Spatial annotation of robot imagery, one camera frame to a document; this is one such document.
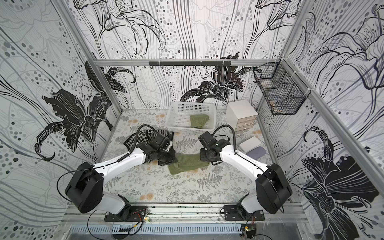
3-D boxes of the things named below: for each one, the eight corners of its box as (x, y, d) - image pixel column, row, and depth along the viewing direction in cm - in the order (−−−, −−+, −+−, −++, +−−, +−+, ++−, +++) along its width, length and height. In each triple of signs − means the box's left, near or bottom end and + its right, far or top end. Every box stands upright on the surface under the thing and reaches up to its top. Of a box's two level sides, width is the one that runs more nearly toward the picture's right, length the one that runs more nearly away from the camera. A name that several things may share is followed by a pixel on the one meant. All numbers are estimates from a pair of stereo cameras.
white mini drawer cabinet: (228, 131, 108) (231, 119, 97) (224, 108, 122) (227, 96, 112) (253, 131, 107) (259, 119, 97) (246, 108, 122) (250, 95, 112)
